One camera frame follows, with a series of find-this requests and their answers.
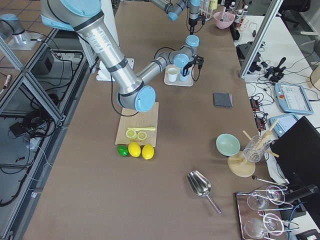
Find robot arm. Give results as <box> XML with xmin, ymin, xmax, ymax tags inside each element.
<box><xmin>40</xmin><ymin>0</ymin><xmax>200</xmax><ymax>112</ymax></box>
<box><xmin>150</xmin><ymin>0</ymin><xmax>201</xmax><ymax>35</ymax></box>

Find bamboo cutting board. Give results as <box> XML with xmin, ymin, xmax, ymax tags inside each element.
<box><xmin>115</xmin><ymin>102</ymin><xmax>159</xmax><ymax>147</ymax></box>

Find black monitor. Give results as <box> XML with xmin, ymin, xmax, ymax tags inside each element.
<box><xmin>270</xmin><ymin>116</ymin><xmax>320</xmax><ymax>186</ymax></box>

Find whole yellow lemon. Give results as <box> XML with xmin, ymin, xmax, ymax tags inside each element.
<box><xmin>141</xmin><ymin>144</ymin><xmax>155</xmax><ymax>160</ymax></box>
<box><xmin>128</xmin><ymin>142</ymin><xmax>142</xmax><ymax>158</ymax></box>

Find wine glass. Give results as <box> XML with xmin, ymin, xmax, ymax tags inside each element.
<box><xmin>262</xmin><ymin>213</ymin><xmax>284</xmax><ymax>236</ymax></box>
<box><xmin>265</xmin><ymin>185</ymin><xmax>285</xmax><ymax>205</ymax></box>

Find aluminium frame post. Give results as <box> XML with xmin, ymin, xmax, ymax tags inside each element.
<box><xmin>239</xmin><ymin>0</ymin><xmax>283</xmax><ymax>80</ymax></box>

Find green lime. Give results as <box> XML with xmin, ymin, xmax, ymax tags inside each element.
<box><xmin>117</xmin><ymin>145</ymin><xmax>129</xmax><ymax>157</ymax></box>

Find glass mug on stand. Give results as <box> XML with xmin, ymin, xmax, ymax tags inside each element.
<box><xmin>243</xmin><ymin>135</ymin><xmax>270</xmax><ymax>163</ymax></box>

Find steel tube in bowl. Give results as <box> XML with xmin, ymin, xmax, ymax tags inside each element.
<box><xmin>219</xmin><ymin>7</ymin><xmax>226</xmax><ymax>22</ymax></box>

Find steel scoop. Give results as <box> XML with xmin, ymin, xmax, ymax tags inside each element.
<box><xmin>187</xmin><ymin>170</ymin><xmax>222</xmax><ymax>214</ymax></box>

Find whole yellow lemon upper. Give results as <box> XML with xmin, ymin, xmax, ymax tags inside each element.
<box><xmin>128</xmin><ymin>142</ymin><xmax>142</xmax><ymax>158</ymax></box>

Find blue teach pendant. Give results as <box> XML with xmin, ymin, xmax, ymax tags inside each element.
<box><xmin>269</xmin><ymin>113</ymin><xmax>299</xmax><ymax>138</ymax></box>
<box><xmin>274</xmin><ymin>82</ymin><xmax>314</xmax><ymax>115</ymax></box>

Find mirror tray with glasses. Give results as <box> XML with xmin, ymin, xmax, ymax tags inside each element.
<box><xmin>234</xmin><ymin>190</ymin><xmax>300</xmax><ymax>240</ymax></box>

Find cream yellow cup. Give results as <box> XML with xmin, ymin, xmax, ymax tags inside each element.
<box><xmin>167</xmin><ymin>67</ymin><xmax>178</xmax><ymax>83</ymax></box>

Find yellow plastic knife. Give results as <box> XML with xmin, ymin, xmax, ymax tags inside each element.
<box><xmin>127</xmin><ymin>127</ymin><xmax>156</xmax><ymax>131</ymax></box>

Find blue teach pendant far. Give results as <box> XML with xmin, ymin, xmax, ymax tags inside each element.
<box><xmin>274</xmin><ymin>82</ymin><xmax>314</xmax><ymax>115</ymax></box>

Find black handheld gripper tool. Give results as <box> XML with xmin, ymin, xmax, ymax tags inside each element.
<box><xmin>264</xmin><ymin>57</ymin><xmax>286</xmax><ymax>83</ymax></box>

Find lemon half upper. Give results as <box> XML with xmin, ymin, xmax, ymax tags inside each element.
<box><xmin>125</xmin><ymin>129</ymin><xmax>138</xmax><ymax>140</ymax></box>

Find white wire cup rack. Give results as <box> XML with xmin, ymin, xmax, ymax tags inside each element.
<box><xmin>199</xmin><ymin>0</ymin><xmax>215</xmax><ymax>21</ymax></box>

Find yellow cup on rack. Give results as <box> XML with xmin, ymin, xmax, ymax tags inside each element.
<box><xmin>209</xmin><ymin>0</ymin><xmax>218</xmax><ymax>10</ymax></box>

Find light blue cup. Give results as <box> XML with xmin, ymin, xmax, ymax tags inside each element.
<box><xmin>179</xmin><ymin>69</ymin><xmax>190</xmax><ymax>82</ymax></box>

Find wine glass upper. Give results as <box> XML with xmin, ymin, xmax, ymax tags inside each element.
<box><xmin>265</xmin><ymin>185</ymin><xmax>285</xmax><ymax>205</ymax></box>

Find blue teach pendant near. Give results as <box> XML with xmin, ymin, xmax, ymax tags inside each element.
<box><xmin>269</xmin><ymin>113</ymin><xmax>299</xmax><ymax>138</ymax></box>

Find pink bowl with ice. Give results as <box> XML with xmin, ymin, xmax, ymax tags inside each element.
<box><xmin>213</xmin><ymin>11</ymin><xmax>235</xmax><ymax>29</ymax></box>

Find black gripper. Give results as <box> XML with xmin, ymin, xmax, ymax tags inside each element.
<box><xmin>188</xmin><ymin>17</ymin><xmax>198</xmax><ymax>35</ymax></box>
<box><xmin>182</xmin><ymin>58</ymin><xmax>196</xmax><ymax>77</ymax></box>

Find grey folded cloth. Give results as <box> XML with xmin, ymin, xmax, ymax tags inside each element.
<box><xmin>213</xmin><ymin>92</ymin><xmax>233</xmax><ymax>108</ymax></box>

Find mint green bowl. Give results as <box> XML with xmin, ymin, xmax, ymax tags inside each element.
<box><xmin>216</xmin><ymin>133</ymin><xmax>241</xmax><ymax>157</ymax></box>

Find whole yellow lemon lower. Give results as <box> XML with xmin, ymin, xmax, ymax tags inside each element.
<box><xmin>141</xmin><ymin>144</ymin><xmax>155</xmax><ymax>160</ymax></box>

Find wine glass lower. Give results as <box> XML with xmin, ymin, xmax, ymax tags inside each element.
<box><xmin>262</xmin><ymin>213</ymin><xmax>284</xmax><ymax>236</ymax></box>

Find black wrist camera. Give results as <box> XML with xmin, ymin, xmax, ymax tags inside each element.
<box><xmin>197</xmin><ymin>14</ymin><xmax>206</xmax><ymax>26</ymax></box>
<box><xmin>194</xmin><ymin>56</ymin><xmax>204</xmax><ymax>71</ymax></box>

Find cream rabbit tray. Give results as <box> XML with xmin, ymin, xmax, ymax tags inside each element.
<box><xmin>163</xmin><ymin>64</ymin><xmax>194</xmax><ymax>87</ymax></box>

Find third grey robot base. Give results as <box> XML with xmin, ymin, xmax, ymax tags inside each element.
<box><xmin>0</xmin><ymin>13</ymin><xmax>36</xmax><ymax>51</ymax></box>

